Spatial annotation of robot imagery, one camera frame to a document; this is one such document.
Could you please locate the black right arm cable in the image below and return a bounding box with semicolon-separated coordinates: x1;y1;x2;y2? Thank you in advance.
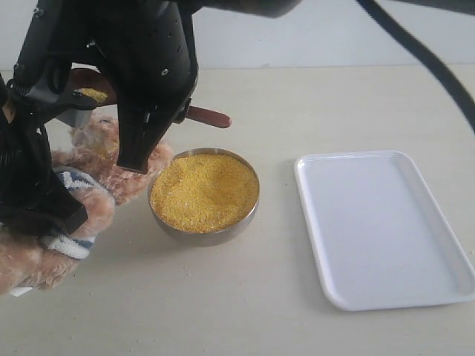
356;0;475;134

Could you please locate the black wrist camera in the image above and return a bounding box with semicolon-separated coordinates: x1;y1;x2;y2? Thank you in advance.
7;79;99;128
13;1;88;103

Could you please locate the white rectangular plastic tray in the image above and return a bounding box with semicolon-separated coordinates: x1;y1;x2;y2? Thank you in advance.
294;150;474;312

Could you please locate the dark red wooden spoon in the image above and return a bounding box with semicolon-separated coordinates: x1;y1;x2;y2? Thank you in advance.
68;67;232;128

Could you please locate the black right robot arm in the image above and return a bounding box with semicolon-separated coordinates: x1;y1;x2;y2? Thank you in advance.
84;1;297;174

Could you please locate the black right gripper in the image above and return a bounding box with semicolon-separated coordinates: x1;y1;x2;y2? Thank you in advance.
85;1;198;174

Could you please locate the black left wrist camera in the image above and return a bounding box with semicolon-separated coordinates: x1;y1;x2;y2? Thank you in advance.
7;79;99;128

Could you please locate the steel bowl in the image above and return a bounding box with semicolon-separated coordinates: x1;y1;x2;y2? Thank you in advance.
148;148;260;247

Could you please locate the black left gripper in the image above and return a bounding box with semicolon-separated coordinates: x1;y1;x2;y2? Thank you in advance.
1;79;88;235

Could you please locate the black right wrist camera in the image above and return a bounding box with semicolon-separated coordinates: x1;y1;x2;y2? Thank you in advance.
13;1;88;103

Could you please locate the tan teddy bear striped shirt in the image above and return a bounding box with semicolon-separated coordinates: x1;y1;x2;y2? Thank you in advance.
1;113;174;295

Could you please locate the yellow millet grain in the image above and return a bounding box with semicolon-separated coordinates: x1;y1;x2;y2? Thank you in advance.
79;88;260;234

